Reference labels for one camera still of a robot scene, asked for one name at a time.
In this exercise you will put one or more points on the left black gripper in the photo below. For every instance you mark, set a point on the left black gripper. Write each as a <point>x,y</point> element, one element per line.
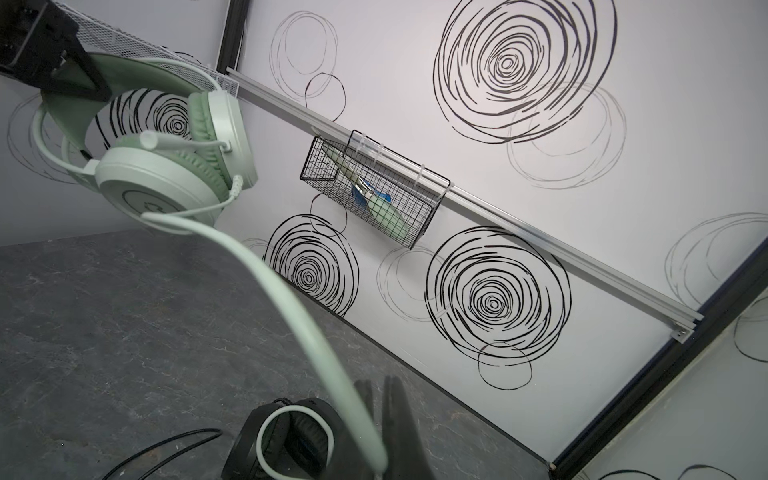
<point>40,48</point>

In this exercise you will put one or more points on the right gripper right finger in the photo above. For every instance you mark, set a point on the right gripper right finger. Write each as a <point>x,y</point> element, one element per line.
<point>407,459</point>

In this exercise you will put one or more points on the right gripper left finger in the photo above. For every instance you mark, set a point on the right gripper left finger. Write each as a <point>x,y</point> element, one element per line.
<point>348,461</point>

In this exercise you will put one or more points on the mint green headphones with cable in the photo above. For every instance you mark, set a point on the mint green headphones with cable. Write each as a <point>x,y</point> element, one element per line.
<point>180,184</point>

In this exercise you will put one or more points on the green blue items in basket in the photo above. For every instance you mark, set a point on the green blue items in basket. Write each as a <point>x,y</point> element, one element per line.
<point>384,214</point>

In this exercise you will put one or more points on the black headphones with cable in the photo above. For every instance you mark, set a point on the black headphones with cable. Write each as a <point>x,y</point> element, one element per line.
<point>304,431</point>

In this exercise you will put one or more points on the black wire wall basket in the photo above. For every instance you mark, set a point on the black wire wall basket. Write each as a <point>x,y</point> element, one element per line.
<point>415,190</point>

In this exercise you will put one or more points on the aluminium wall rail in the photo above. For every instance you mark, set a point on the aluminium wall rail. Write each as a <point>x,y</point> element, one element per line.
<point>683,319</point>

